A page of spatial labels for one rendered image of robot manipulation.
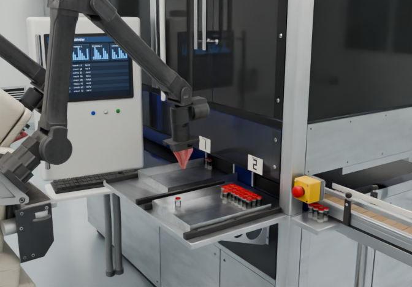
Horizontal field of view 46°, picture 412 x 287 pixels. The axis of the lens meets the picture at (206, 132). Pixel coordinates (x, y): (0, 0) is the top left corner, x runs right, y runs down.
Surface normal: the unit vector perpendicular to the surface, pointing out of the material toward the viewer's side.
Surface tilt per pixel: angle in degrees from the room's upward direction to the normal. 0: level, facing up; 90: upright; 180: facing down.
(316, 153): 90
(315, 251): 90
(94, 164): 90
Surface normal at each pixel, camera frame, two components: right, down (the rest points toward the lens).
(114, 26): 0.67, 0.33
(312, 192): 0.56, 0.20
